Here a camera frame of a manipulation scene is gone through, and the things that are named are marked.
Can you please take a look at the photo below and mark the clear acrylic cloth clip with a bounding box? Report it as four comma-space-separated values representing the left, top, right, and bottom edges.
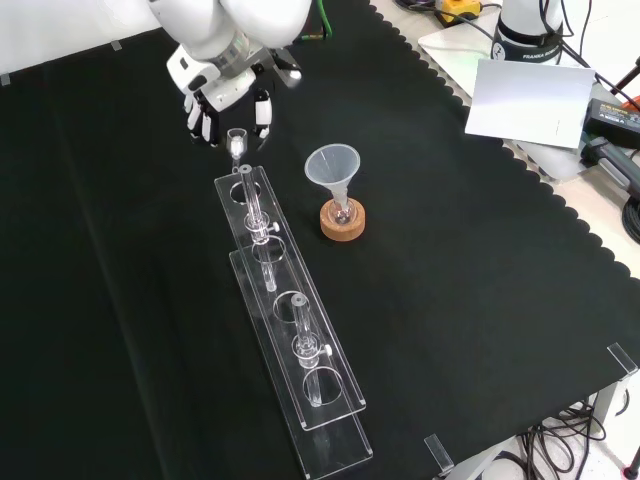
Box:
423, 433, 455, 477
606, 342, 640, 375

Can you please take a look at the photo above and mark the small round-bottom glass flask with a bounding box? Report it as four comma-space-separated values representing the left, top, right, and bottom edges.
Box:
327, 195, 357, 226

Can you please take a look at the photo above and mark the green cable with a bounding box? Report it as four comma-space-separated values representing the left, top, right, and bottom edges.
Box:
302, 0, 335, 42

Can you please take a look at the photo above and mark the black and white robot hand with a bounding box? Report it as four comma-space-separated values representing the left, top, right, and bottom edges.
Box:
166, 45, 274, 149

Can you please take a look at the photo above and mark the translucent plastic funnel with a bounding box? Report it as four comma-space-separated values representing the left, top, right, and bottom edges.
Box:
304, 143, 361, 211

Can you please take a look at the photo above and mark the black tripod leg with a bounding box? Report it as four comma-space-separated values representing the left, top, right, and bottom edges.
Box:
608, 55, 640, 112

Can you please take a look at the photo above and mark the cork ring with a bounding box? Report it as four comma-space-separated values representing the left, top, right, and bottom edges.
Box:
319, 197, 367, 242

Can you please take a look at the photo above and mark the clear acrylic funnel stand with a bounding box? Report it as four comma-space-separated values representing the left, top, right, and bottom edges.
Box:
213, 163, 374, 480

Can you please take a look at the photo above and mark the yellow stop button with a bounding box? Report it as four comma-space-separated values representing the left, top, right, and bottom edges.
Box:
433, 0, 482, 27

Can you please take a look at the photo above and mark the black power adapter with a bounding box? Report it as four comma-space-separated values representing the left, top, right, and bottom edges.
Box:
584, 97, 640, 150

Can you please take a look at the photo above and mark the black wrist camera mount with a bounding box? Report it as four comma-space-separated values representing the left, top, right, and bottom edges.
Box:
269, 48, 304, 90

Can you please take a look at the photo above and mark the grey metal base plate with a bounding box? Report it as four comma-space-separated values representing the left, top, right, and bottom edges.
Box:
417, 20, 596, 182

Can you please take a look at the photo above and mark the black bench cloth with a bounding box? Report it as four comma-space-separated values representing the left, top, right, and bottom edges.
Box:
0, 0, 640, 480

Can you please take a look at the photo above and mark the clear glass weighing funnel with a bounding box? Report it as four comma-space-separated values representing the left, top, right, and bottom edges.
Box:
226, 128, 250, 175

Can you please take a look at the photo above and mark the black floor cable bundle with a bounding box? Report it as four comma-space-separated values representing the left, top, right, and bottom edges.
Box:
514, 394, 640, 480

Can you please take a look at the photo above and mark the pale board sheet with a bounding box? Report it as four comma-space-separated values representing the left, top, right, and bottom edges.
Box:
464, 58, 596, 150

